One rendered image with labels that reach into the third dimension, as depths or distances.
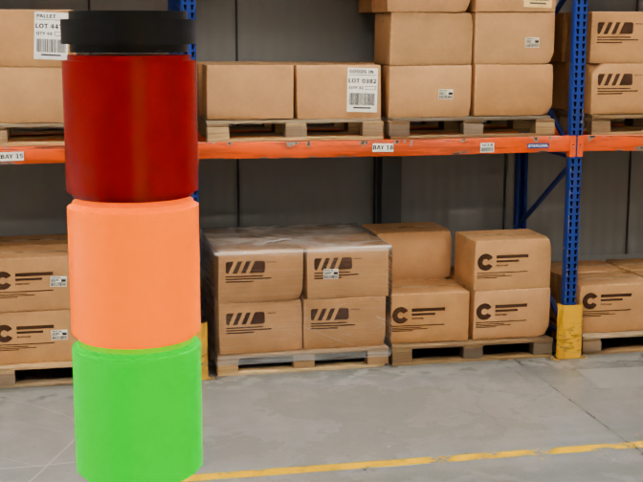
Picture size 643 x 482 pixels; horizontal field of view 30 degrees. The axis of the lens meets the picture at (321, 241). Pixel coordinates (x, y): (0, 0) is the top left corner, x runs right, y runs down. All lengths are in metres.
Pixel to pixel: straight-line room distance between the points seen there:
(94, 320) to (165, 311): 0.03
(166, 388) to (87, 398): 0.03
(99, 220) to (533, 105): 8.17
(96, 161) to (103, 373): 0.08
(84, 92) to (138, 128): 0.02
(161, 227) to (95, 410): 0.07
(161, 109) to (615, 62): 8.42
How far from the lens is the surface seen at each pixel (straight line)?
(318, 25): 9.44
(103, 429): 0.46
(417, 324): 8.54
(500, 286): 8.67
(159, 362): 0.45
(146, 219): 0.44
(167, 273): 0.45
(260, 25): 9.36
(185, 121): 0.45
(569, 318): 8.77
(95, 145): 0.44
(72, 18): 0.45
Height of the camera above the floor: 2.33
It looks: 10 degrees down
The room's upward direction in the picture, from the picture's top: straight up
